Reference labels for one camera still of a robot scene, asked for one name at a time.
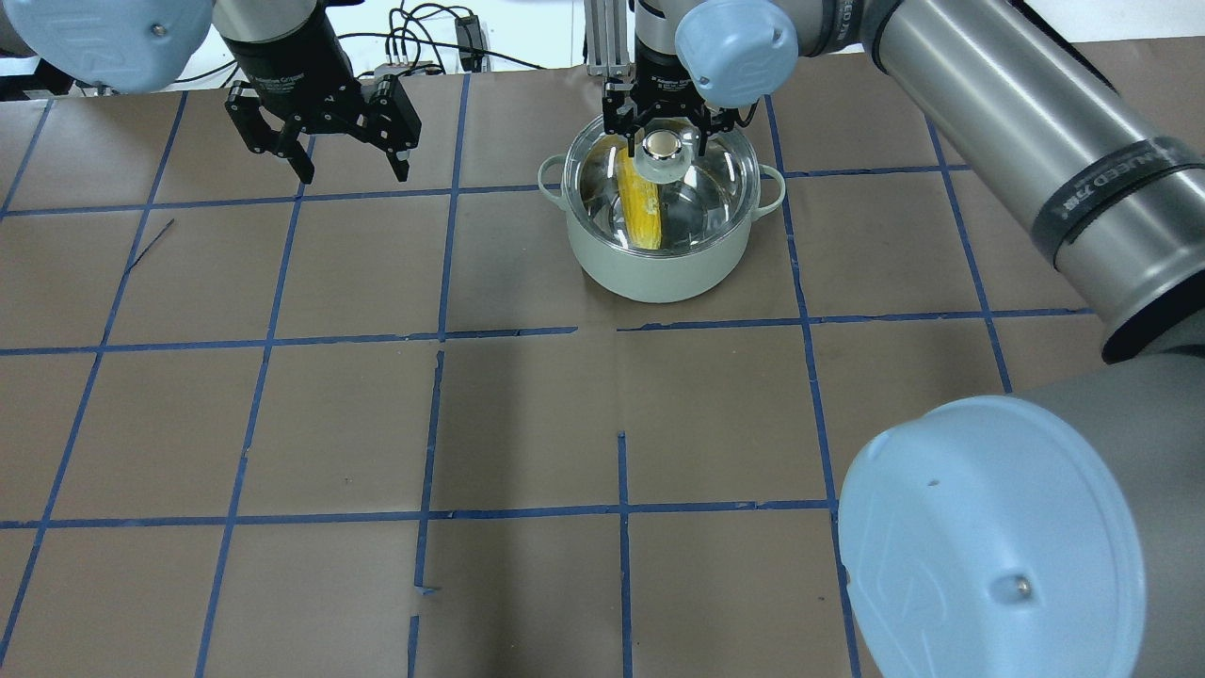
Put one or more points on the yellow corn cob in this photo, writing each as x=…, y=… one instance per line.
x=640, y=205

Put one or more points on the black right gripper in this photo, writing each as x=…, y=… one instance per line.
x=656, y=68

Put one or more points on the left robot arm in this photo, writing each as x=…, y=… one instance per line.
x=136, y=46

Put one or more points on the glass pot lid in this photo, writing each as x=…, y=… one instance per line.
x=703, y=200

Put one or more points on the steel pot with handles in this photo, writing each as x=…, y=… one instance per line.
x=660, y=280

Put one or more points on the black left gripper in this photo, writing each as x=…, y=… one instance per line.
x=290, y=58

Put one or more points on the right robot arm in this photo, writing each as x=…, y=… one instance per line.
x=889, y=284

